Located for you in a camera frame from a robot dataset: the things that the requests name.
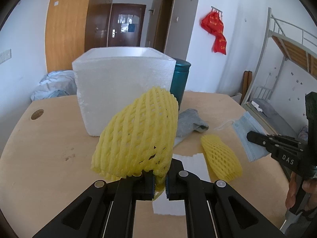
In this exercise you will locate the right hand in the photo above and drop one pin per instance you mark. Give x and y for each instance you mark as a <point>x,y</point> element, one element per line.
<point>309,186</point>

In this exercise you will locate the light blue crumpled sheet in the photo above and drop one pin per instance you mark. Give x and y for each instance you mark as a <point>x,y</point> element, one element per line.
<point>55,84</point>

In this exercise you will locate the wall power socket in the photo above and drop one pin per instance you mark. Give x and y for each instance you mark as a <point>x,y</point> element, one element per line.
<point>5,55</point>

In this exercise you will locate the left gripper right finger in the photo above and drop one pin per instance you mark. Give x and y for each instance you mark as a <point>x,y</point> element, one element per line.
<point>215,209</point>

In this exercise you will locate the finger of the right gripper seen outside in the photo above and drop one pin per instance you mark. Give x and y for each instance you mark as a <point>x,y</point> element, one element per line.
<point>267,141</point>

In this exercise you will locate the yellow foam net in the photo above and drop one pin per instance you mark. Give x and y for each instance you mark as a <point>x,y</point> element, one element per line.
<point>222,160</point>
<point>139,138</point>

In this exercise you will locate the white folded tissue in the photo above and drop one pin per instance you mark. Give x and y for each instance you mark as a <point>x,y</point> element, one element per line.
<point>179,196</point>

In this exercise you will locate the red hanging bags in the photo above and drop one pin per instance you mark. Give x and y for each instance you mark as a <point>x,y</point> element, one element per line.
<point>213,25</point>

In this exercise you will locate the dark brown entrance door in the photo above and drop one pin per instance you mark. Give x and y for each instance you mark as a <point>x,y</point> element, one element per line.
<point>126,23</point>

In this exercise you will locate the teal cylindrical container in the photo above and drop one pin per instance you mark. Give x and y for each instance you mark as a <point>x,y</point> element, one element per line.
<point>179,80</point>

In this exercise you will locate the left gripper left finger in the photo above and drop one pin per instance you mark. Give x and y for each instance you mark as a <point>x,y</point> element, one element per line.
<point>103,209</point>

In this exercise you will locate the white styrofoam box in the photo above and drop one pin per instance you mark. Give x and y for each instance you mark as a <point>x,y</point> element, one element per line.
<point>110,78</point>

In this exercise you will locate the white metal bunk bed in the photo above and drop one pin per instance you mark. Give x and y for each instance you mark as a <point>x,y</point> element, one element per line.
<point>285,73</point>

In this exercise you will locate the wall coat hook rack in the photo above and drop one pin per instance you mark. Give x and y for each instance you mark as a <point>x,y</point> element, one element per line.
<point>216,9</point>

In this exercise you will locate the side doorway frame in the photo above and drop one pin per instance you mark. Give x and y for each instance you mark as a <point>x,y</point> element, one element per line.
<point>163,25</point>

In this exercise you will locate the wooden wardrobe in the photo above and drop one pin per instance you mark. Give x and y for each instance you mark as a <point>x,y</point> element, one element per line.
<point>73,27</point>

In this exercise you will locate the grey cloth sock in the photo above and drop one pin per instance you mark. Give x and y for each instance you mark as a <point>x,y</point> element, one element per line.
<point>190,121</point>

